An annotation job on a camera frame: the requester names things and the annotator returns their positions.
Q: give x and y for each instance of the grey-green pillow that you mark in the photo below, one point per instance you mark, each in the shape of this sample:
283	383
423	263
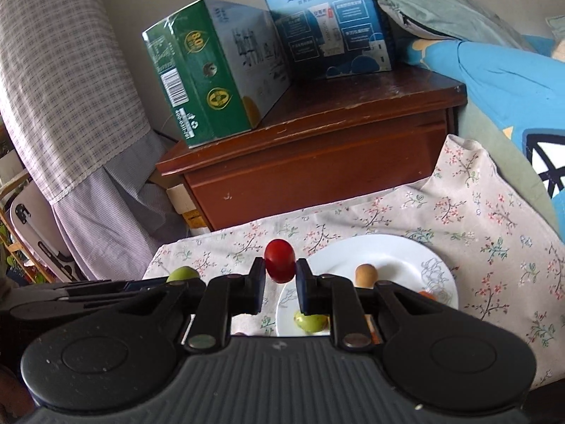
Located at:
450	9

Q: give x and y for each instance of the white folding chair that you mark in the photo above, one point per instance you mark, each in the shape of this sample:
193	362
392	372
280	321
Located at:
31	225

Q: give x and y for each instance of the red cherry tomato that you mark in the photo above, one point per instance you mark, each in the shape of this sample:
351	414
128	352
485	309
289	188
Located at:
280	258

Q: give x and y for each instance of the floral tablecloth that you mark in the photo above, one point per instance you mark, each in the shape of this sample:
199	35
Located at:
485	238

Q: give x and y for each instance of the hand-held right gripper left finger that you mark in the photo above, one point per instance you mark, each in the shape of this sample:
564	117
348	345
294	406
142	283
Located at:
260	285

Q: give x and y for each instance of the blue printed blanket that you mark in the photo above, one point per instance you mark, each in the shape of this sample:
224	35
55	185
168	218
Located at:
507	79

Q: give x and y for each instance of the round green jujube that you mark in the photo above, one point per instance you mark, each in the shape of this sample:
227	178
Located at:
183	274

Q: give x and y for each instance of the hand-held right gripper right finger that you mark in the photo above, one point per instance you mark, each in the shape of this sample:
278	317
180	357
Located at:
302	285

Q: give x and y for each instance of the small orange mandarin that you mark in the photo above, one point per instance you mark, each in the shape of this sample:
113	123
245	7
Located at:
427	296

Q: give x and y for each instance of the green carton box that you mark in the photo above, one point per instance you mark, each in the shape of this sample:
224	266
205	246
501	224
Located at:
207	75

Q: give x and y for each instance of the plaid cloth cover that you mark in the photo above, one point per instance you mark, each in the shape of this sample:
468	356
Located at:
57	97

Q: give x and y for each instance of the small brown kiwi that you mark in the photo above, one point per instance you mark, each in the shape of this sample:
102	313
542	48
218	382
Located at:
366	274

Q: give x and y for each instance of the brown wooden nightstand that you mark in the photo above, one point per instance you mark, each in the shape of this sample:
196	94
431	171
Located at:
318	150

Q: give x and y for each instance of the white ceramic plate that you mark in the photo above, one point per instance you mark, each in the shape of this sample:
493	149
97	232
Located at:
397	256

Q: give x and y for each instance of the lilac striped cloth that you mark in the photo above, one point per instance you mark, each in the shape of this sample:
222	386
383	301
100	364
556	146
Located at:
114	212

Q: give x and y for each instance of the blue carton box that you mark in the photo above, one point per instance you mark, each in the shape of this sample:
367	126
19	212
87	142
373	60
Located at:
326	22

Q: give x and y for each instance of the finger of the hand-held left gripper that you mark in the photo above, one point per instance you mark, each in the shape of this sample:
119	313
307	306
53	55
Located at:
106	295

